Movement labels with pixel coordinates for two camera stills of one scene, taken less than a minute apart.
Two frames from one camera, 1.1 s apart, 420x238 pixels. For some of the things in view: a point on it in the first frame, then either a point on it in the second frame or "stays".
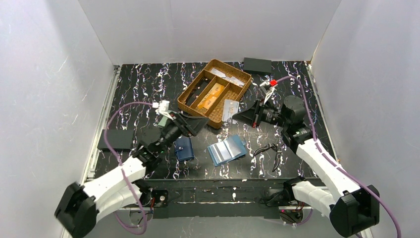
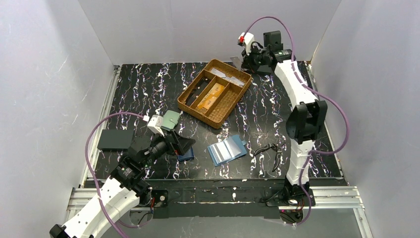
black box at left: x=120 y=140 stays
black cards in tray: x=197 y=90 stays
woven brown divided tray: x=204 y=96 stays
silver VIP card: x=230 y=107 → x=236 y=62
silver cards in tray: x=231 y=79 stays
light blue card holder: x=227 y=150 stays
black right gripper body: x=257 y=113 → x=248 y=62
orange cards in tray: x=211 y=96 stays
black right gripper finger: x=193 y=125 → x=180 y=145
